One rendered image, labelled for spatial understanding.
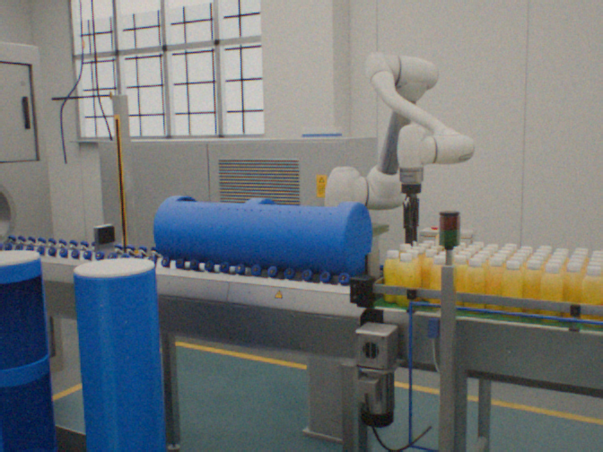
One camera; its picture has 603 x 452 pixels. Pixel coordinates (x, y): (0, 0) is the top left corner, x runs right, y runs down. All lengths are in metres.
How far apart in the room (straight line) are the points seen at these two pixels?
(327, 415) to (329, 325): 0.93
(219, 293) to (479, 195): 2.91
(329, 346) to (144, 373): 0.69
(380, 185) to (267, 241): 0.81
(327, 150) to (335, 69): 1.24
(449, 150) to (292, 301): 0.81
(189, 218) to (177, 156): 2.18
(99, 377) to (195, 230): 0.68
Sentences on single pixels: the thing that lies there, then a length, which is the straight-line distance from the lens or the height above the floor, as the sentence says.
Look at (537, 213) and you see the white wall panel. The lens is 5.06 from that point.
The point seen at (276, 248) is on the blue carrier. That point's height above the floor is 1.06.
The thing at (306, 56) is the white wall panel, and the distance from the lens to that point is 5.35.
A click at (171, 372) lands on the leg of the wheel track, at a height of 0.39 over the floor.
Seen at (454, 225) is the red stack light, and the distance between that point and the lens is 1.94.
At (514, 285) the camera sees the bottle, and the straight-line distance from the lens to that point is 2.16.
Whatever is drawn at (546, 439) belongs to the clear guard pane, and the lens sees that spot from 2.19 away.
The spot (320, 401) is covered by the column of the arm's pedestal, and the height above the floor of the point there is 0.19.
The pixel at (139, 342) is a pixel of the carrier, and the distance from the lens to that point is 2.38.
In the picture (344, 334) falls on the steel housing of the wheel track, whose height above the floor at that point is 0.75.
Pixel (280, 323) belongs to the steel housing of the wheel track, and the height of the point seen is 0.76.
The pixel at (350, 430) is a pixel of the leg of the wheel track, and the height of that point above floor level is 0.37.
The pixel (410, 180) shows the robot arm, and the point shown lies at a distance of 2.43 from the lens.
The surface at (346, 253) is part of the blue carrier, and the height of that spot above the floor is 1.06.
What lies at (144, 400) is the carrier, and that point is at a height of 0.57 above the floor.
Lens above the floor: 1.51
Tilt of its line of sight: 9 degrees down
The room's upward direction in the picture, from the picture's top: 1 degrees counter-clockwise
